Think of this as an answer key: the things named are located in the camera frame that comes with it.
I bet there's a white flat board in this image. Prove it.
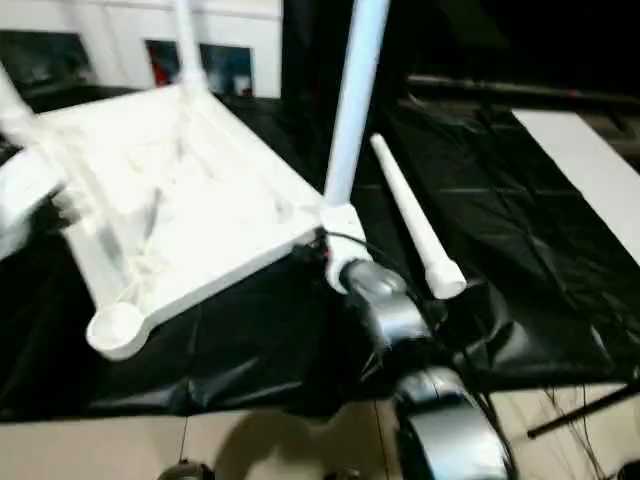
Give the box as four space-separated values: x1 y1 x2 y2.
512 108 640 236

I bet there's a black metal table strut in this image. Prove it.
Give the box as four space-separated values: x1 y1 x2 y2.
527 382 640 440

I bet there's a white plastic table leg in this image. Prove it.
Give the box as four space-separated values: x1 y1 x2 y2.
174 0 211 96
370 133 467 300
0 64 36 146
322 0 391 209

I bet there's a black case with yellow label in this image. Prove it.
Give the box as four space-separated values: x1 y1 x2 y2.
279 0 409 101

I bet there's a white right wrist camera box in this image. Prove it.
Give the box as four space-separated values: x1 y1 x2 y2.
319 202 374 291

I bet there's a black metal rod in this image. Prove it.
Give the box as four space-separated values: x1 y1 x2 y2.
407 74 640 107

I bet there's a white cabinet with glass doors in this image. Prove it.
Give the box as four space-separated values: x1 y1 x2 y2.
0 0 281 99

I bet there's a black work mat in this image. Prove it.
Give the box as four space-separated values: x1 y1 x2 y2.
0 87 640 421

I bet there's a white plastic table top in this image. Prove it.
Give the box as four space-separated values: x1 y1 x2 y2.
0 84 361 361

